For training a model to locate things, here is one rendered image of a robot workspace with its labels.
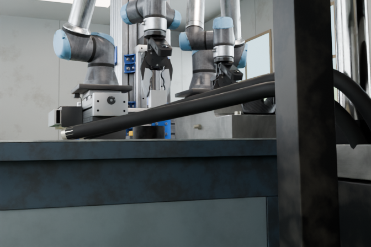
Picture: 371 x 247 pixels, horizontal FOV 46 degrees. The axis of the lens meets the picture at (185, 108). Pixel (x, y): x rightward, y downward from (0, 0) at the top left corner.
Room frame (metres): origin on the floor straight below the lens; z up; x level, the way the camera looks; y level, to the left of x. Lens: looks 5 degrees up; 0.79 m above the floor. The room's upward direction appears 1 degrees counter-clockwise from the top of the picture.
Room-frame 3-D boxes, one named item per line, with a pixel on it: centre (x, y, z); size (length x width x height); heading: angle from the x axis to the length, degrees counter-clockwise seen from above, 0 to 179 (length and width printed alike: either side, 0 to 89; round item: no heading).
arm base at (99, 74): (1.88, 0.36, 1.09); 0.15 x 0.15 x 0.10
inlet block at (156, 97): (1.42, 0.10, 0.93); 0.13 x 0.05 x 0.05; 18
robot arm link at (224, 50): (1.60, -0.14, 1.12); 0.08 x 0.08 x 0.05
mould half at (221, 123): (1.35, -0.16, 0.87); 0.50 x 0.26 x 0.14; 18
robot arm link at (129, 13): (1.49, 0.15, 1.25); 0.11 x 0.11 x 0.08; 43
